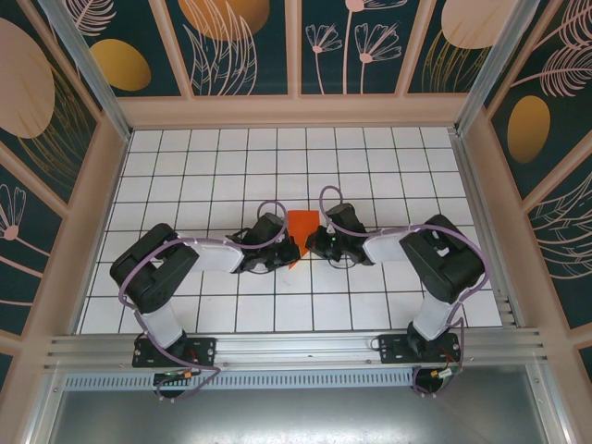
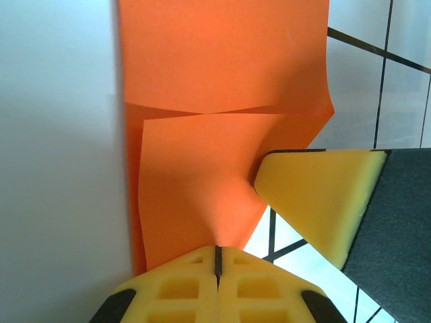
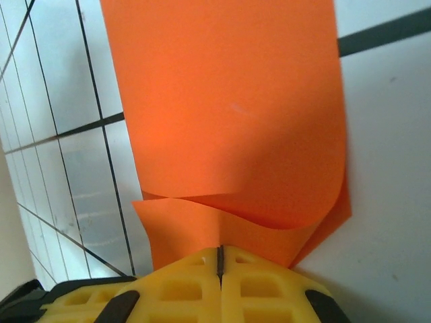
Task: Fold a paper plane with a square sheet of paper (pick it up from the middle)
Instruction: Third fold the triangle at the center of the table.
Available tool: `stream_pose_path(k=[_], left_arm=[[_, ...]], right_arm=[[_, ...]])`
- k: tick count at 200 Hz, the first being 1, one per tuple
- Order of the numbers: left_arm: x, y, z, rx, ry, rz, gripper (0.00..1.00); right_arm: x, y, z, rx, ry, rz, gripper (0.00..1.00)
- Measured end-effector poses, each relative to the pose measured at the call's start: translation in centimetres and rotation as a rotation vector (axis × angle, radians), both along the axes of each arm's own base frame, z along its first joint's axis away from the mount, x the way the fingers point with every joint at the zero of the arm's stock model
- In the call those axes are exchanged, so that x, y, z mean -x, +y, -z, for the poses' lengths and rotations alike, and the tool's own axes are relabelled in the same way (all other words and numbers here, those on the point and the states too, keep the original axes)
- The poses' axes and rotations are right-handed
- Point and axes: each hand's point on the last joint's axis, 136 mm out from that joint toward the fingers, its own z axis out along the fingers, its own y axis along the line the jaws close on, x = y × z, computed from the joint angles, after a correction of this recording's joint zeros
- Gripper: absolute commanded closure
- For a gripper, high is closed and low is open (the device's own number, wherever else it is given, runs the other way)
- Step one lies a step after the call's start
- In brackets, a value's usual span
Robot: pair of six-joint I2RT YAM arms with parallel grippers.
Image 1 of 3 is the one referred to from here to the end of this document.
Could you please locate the grey metal sheet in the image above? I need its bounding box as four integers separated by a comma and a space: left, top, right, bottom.
27, 388, 570, 444

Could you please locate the teal panel with pink circle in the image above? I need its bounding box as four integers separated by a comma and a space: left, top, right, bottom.
405, 0, 500, 97

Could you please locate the teal panel with pink oval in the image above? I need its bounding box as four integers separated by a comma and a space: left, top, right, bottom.
0, 16, 102, 212

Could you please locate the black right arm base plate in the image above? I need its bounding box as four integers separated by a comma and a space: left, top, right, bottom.
377, 332, 463, 366

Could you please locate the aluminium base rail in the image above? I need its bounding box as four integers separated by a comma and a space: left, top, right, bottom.
43, 327, 549, 371

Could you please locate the teal panel with pink flowers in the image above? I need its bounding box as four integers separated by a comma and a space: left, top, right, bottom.
299, 0, 421, 98

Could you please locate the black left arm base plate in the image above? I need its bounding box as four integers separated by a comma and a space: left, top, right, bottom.
132, 335, 218, 369

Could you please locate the aluminium side rail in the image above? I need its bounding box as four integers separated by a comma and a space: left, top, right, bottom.
450, 129, 526, 329

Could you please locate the teal panel with pink leaves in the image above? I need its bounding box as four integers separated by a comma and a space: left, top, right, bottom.
525, 173, 592, 332

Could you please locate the slotted grey cable duct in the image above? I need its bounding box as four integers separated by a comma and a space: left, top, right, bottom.
62, 369, 417, 390

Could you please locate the orange paper sheet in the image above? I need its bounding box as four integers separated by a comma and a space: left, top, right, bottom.
286, 210, 321, 271

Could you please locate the small circuit board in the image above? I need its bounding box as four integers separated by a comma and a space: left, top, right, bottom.
152, 368, 195, 386
429, 364, 464, 382

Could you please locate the teal panel with gold oval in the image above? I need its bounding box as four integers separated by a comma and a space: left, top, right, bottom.
55, 0, 191, 99

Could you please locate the aluminium frame post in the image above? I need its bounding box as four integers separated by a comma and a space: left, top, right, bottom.
39, 0, 133, 140
452, 0, 528, 135

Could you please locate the teal panel with orange circle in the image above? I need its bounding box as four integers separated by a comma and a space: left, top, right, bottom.
166, 0, 295, 98

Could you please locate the teal panel with gold ellipse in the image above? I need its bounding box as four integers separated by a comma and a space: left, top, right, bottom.
484, 0, 592, 203

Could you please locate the teal panel with single flower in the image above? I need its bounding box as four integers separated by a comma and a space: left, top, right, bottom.
0, 152, 65, 337

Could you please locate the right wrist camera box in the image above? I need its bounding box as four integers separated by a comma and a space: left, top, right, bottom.
307, 225, 342, 259

